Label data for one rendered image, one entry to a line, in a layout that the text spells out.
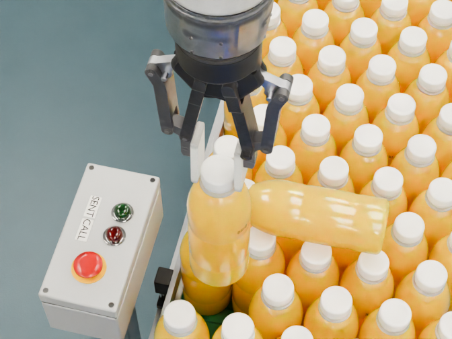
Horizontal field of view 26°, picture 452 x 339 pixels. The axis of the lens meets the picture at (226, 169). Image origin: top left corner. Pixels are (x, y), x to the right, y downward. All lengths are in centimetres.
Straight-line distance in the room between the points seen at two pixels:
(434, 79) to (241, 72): 62
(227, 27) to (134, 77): 204
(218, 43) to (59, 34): 216
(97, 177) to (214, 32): 56
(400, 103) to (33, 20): 177
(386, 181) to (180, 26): 58
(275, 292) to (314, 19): 45
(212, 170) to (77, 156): 167
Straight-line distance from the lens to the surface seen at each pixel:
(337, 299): 121
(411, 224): 127
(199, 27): 77
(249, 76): 85
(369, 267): 123
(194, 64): 82
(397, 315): 121
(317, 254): 123
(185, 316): 119
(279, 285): 121
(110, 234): 124
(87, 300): 122
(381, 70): 141
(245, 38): 78
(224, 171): 100
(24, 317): 245
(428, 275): 124
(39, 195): 261
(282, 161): 130
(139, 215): 126
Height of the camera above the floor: 219
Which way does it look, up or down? 57 degrees down
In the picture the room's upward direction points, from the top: straight up
